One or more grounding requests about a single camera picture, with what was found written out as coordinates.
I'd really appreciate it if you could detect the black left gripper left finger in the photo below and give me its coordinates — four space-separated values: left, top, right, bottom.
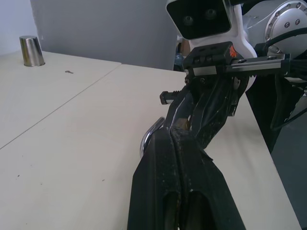
126 126 183 230

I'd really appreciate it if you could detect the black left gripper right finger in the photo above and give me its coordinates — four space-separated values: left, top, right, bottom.
169 126 247 230

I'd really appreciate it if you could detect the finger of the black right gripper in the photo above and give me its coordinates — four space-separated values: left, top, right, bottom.
191 76 258 150
160 80 194 129

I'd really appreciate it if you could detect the shiny metal spoon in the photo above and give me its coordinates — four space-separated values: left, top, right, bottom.
138 116 194 159

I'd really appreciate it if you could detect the black robot torso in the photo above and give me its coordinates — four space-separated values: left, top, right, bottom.
245 76 307 155

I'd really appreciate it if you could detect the grey partition panel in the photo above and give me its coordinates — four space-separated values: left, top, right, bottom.
29 0 178 71

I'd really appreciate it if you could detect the stainless steel cup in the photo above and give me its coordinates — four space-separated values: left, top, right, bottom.
19 35 46 67

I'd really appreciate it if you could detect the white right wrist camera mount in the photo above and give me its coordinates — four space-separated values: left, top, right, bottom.
165 0 258 58

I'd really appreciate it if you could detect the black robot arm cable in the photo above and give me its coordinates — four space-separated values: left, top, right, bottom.
254 28 307 131

